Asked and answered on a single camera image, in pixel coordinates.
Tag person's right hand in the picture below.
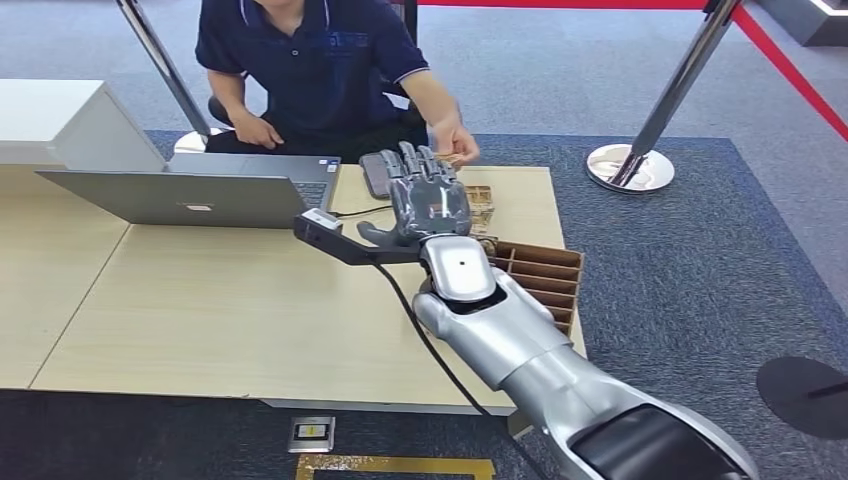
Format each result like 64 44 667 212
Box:
231 112 286 150

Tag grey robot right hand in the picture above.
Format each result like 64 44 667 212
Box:
356 140 473 248

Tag person's left hand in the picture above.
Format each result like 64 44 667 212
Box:
429 116 481 168

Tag person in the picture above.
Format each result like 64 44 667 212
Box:
195 0 481 168

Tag brown wooden card organizer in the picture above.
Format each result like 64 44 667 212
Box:
486 239 586 339

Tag phone in dark case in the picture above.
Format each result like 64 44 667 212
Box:
358 152 394 201

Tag grey laptop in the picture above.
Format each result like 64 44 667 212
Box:
36 153 342 231

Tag white counter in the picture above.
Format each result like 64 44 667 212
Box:
0 79 167 174

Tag metal floor outlet plate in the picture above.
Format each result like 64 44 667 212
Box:
288 415 337 455

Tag red barrier belt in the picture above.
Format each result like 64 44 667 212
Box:
397 0 848 144

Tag dark display platform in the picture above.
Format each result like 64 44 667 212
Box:
755 0 848 48

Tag black round floor base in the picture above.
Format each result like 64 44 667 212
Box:
756 356 848 441

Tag thin black drive cable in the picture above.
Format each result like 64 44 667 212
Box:
329 205 394 220

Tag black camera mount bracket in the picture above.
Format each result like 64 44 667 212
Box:
293 210 425 268

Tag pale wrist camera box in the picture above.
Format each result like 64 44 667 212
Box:
301 208 344 232

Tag chrome stanchion post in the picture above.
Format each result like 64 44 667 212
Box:
586 0 743 195
115 0 213 155

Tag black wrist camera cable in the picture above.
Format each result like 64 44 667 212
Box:
370 263 493 418

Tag gold floor tape frame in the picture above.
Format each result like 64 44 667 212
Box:
294 454 497 480

